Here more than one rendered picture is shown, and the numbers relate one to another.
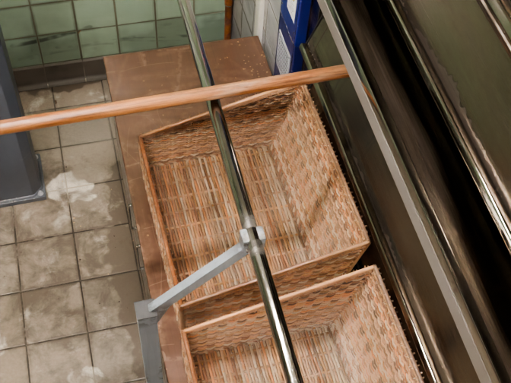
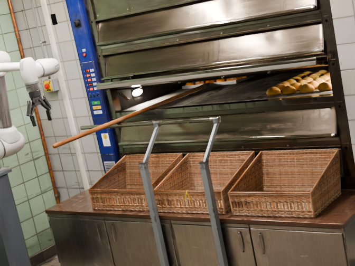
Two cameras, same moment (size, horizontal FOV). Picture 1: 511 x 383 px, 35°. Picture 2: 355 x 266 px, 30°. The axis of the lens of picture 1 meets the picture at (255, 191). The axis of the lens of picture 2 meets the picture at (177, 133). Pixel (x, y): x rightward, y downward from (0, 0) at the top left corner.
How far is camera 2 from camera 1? 369 cm
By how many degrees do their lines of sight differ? 51
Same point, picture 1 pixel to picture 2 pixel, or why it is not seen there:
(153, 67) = (65, 203)
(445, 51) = (167, 64)
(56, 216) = not seen: outside the picture
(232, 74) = not seen: hidden behind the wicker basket
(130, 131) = (77, 209)
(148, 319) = (146, 164)
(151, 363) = (152, 197)
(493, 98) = (184, 56)
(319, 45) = (125, 137)
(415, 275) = (199, 133)
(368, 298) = (193, 162)
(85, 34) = not seen: hidden behind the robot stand
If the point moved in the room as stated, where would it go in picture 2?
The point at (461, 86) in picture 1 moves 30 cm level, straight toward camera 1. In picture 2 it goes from (176, 63) to (188, 64)
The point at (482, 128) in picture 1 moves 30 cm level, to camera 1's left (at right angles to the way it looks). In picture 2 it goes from (186, 62) to (150, 72)
